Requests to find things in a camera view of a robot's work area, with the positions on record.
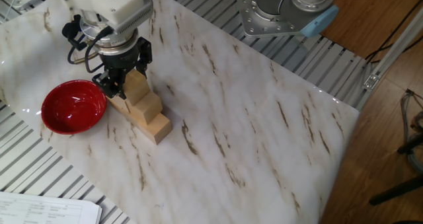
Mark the aluminium frame profile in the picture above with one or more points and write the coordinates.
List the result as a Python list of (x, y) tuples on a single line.
[(393, 50)]

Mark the red glossy bowl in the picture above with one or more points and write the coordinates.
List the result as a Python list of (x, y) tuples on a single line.
[(74, 106)]

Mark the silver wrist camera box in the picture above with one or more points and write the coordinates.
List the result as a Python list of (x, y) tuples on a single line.
[(135, 16)]

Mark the black chair base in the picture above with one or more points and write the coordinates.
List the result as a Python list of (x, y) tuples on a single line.
[(396, 191)]

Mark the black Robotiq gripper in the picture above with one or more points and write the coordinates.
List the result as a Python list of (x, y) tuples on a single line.
[(120, 60)]

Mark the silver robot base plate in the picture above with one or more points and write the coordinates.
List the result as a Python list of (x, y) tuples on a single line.
[(254, 22)]

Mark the white marble pattern board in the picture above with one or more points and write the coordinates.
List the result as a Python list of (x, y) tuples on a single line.
[(231, 118)]

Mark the white printed paper stack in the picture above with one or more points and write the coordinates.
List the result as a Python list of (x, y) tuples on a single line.
[(39, 210)]

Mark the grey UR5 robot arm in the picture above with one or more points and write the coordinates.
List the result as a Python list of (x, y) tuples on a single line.
[(287, 6)]

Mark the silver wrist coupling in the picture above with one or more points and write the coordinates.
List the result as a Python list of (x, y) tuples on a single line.
[(112, 42)]

